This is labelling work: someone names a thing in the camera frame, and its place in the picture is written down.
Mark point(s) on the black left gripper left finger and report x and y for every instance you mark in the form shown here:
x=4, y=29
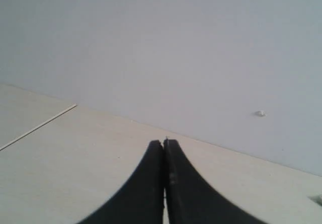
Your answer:
x=141, y=198

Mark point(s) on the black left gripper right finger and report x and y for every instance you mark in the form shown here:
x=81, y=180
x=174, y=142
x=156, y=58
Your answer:
x=190, y=198

